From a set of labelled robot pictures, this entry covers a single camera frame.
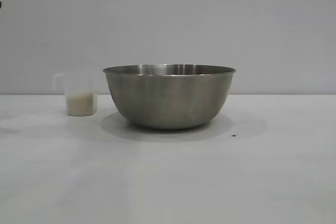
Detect stainless steel mixing bowl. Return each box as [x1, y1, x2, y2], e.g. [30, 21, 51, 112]
[102, 63, 236, 130]

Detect clear plastic measuring cup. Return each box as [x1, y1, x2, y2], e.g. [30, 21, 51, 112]
[52, 72, 99, 116]

